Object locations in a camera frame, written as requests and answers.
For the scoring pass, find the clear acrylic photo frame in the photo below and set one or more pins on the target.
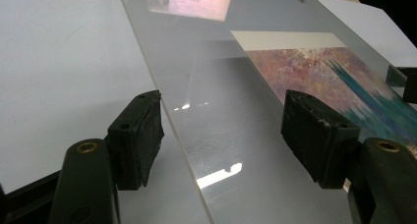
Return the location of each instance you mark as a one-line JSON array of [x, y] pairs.
[[213, 86]]

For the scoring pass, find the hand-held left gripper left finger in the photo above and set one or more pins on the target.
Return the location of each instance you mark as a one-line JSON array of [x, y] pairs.
[[137, 142]]

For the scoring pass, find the colourful photo print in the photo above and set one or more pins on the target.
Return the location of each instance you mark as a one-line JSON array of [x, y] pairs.
[[311, 73]]

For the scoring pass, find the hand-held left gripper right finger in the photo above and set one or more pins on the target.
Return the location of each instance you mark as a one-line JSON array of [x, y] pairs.
[[314, 139]]

